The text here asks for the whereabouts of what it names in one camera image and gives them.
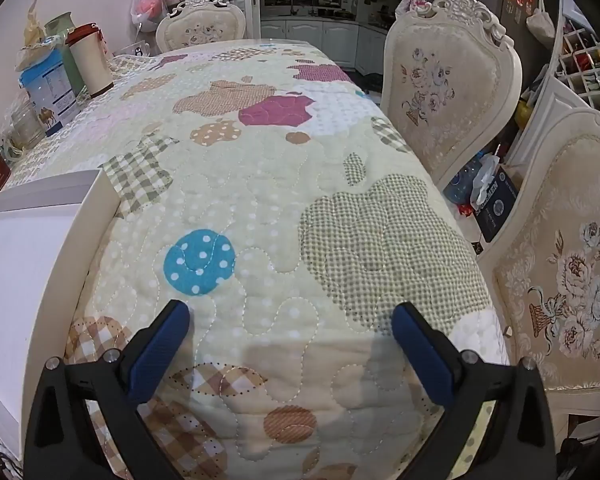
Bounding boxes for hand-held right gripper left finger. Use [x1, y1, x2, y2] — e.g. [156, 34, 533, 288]
[25, 300, 191, 480]

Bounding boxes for clear glass jar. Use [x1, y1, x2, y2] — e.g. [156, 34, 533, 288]
[2, 97, 46, 151]

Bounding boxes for cream carved floral chair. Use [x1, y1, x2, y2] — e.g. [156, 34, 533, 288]
[155, 0, 247, 53]
[477, 77, 600, 416]
[380, 0, 523, 191]

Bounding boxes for cream ribbon bow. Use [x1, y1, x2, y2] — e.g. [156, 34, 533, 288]
[15, 0, 56, 71]

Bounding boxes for white plastic bag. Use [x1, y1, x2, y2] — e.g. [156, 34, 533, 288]
[470, 152, 501, 206]

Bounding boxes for clear glass mug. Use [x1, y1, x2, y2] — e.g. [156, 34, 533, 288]
[115, 40, 153, 58]

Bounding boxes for quilted patchwork tablecloth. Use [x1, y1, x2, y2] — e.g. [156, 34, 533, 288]
[5, 40, 511, 480]

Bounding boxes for white shallow tray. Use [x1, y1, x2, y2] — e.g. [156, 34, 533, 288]
[0, 170, 121, 461]

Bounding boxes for white kitchen cabinets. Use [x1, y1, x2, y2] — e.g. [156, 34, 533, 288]
[260, 17, 388, 73]

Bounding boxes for cream cloth bag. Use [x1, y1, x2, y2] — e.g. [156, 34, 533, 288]
[526, 0, 556, 43]

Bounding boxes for white lattice rack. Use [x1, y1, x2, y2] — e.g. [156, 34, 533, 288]
[550, 0, 600, 136]

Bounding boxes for dark blue box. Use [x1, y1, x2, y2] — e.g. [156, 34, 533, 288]
[472, 167, 518, 243]

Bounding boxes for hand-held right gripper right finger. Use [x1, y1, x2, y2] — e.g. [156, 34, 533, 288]
[392, 302, 558, 480]

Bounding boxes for blue white milk powder can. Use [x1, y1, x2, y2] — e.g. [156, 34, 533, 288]
[19, 47, 81, 136]

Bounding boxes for cream tumbler red lid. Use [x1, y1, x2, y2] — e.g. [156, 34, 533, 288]
[65, 23, 115, 98]

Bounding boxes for pale green vase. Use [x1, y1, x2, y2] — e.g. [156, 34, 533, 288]
[44, 12, 86, 96]

